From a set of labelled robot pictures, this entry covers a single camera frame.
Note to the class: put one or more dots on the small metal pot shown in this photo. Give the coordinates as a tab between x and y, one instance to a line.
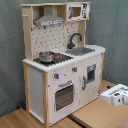
47	56

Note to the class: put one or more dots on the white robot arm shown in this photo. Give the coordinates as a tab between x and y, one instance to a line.
117	95

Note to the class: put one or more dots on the wooden toy kitchen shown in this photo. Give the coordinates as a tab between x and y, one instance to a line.
40	84

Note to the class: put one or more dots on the black toy stovetop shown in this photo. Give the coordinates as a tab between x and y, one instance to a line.
58	58

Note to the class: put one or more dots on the right red oven knob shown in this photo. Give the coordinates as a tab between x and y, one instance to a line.
74	69

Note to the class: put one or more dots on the red oven knob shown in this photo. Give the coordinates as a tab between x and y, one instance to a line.
56	75
74	69

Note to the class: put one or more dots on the left red oven knob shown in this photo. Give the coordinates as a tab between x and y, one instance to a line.
56	75

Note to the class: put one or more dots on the grey toy sink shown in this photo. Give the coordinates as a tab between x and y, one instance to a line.
79	51

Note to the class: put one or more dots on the black toy faucet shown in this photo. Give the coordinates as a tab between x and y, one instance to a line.
72	40

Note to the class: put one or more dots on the toy dishwasher door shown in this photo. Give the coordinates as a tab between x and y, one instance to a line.
88	75

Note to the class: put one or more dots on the toy oven door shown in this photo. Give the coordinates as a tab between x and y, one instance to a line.
64	97

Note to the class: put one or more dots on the grey range hood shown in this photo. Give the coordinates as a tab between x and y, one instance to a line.
48	18

